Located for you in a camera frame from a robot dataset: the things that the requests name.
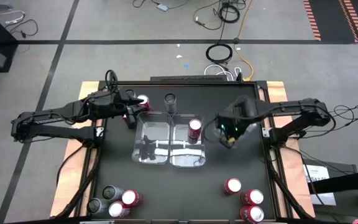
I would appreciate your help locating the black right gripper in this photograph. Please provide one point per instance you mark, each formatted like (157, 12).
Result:
(228, 127)

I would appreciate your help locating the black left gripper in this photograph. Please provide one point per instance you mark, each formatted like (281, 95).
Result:
(113, 105)

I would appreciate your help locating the orange Fanta can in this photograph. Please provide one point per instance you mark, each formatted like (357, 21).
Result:
(255, 196)
(233, 185)
(255, 214)

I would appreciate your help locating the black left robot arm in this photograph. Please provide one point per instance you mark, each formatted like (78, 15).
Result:
(57, 112)

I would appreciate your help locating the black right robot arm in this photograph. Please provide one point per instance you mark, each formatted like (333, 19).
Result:
(291, 107)

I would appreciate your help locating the white paper sheet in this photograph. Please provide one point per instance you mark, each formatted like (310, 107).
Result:
(317, 172)

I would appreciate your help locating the wooden base board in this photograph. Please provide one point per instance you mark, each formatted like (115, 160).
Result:
(65, 193)

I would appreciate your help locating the grey power adapter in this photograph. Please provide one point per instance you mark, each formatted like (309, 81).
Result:
(163, 7)

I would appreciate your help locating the black bar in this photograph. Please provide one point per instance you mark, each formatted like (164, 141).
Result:
(346, 182)

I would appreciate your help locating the dark grey cabinet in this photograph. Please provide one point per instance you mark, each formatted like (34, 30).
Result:
(346, 205)

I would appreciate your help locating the black table frame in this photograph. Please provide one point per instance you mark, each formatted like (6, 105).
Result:
(182, 84)

